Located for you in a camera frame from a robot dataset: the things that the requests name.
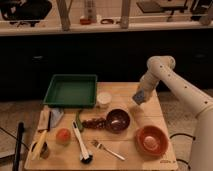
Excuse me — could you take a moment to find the blue sponge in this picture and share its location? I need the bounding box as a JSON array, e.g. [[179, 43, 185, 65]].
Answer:
[[132, 91, 145, 105]]

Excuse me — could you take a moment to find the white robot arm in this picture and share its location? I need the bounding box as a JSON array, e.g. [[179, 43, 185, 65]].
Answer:
[[137, 56, 213, 171]]

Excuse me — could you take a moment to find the purple bowl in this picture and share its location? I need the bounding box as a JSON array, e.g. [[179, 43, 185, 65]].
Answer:
[[106, 109, 130, 134]]

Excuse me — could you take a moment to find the orange red bowl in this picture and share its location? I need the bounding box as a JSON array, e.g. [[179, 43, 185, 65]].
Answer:
[[134, 125, 168, 157]]

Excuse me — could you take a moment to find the white round container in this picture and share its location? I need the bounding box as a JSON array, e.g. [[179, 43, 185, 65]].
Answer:
[[97, 92, 112, 109]]

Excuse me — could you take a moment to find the bunch of dark grapes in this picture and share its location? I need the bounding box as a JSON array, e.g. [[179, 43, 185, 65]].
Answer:
[[82, 117, 106, 129]]

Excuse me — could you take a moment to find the silver fork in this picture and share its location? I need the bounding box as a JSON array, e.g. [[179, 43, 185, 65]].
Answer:
[[91, 140, 125, 161]]

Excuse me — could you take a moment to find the green vegetable toy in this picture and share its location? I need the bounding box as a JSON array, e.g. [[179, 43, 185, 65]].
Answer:
[[75, 109, 84, 132]]

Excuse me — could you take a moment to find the green plastic tray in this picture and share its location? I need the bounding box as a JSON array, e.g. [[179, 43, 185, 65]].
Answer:
[[43, 74, 97, 108]]

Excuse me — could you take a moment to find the red object on shelf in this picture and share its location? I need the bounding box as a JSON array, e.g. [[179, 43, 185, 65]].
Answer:
[[79, 16, 92, 25]]

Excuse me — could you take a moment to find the red orange fruit toy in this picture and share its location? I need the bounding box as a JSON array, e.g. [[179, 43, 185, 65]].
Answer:
[[56, 128, 71, 145]]

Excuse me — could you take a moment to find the folded cloth with knife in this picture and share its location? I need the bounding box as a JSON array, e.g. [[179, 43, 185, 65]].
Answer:
[[37, 108, 64, 132]]

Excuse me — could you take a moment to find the dark round cup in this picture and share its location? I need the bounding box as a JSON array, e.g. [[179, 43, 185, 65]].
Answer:
[[40, 143, 50, 159]]

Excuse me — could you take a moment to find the black office chair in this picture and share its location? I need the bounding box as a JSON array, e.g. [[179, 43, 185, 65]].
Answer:
[[0, 0, 52, 27]]

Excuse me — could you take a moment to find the black pole at left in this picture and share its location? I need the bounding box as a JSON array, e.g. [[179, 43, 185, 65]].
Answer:
[[12, 122, 24, 171]]

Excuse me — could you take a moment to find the black cable on floor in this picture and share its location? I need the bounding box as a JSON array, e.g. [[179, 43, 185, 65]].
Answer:
[[169, 132, 197, 171]]

